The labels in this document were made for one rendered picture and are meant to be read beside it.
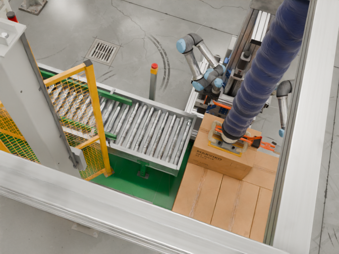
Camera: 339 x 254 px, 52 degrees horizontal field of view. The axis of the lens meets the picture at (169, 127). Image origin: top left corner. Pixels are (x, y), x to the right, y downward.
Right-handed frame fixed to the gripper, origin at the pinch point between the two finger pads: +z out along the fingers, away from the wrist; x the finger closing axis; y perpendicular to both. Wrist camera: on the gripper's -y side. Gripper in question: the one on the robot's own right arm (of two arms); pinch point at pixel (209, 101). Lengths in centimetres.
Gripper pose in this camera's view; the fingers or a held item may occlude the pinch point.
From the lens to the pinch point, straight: 351.4
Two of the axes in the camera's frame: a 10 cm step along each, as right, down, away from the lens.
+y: 9.4, 3.4, -0.8
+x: 3.4, -8.2, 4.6
